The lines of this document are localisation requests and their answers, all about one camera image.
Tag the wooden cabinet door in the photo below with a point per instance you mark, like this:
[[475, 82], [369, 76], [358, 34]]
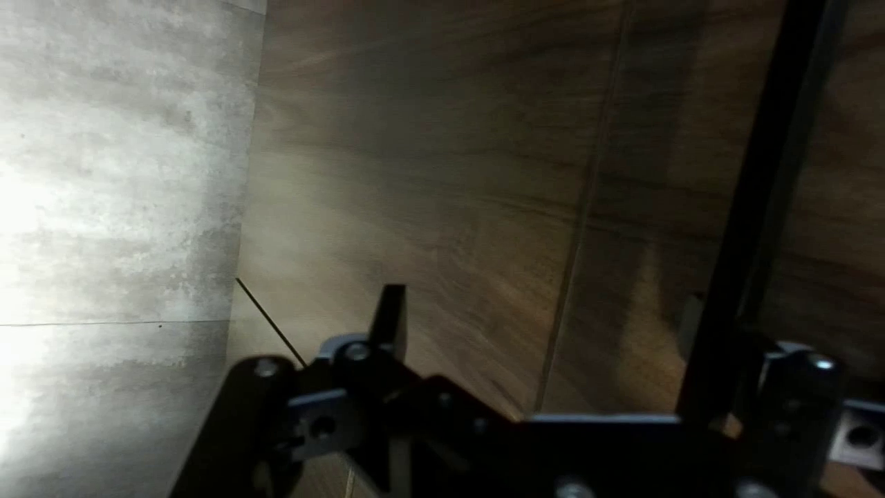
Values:
[[416, 183]]

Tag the wide wooden drawer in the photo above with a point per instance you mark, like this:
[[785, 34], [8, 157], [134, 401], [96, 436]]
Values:
[[831, 277]]

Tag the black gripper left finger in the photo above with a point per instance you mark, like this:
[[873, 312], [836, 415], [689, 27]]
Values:
[[369, 415]]

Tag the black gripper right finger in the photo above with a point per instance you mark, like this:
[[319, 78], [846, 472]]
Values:
[[793, 415]]

